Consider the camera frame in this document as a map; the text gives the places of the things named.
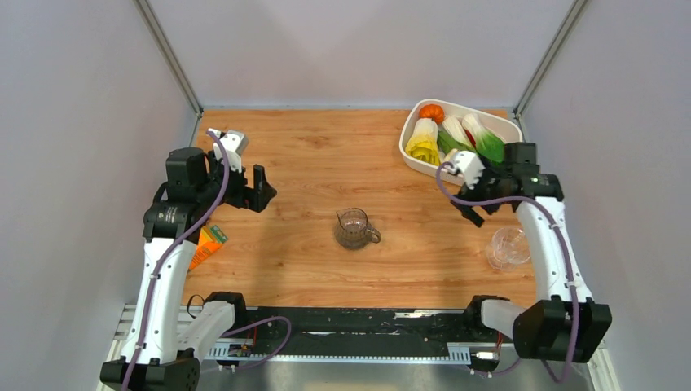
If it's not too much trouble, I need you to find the glass coffee server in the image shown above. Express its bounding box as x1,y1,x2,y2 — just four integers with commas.
333,208,382,250

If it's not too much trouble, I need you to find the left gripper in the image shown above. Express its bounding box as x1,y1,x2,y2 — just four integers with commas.
196,151,276,212

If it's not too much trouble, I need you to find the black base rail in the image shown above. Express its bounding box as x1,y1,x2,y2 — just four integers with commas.
186,305,519,362

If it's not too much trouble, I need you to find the green toy leek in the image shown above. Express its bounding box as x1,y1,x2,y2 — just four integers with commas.
437,116,475,155

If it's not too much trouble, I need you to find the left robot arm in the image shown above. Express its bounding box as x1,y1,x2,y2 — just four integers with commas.
99,147,277,390

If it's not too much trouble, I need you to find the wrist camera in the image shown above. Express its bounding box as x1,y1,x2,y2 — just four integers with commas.
445,151,486,190
207,128,249,173

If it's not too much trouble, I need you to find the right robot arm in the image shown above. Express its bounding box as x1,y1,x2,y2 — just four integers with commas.
448,143,612,363

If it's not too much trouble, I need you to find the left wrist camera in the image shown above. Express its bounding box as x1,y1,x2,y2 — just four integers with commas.
207,128,249,173

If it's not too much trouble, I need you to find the green toy bok choy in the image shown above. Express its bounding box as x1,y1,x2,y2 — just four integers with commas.
461,113,504,163

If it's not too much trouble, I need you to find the yellow toy cabbage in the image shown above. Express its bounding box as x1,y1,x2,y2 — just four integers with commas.
404,118,440,166

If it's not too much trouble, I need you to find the clear glass dripper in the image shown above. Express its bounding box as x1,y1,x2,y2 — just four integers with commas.
486,227,531,271

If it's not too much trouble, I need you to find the orange toy pumpkin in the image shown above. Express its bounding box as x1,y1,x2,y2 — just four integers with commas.
419,103,445,125

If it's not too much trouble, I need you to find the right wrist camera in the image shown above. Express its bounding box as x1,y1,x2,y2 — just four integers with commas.
445,151,486,190

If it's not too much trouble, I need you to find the white vegetable tray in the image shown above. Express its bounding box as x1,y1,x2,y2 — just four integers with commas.
398,99,524,187

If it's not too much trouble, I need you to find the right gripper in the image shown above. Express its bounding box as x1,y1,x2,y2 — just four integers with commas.
449,156,508,227

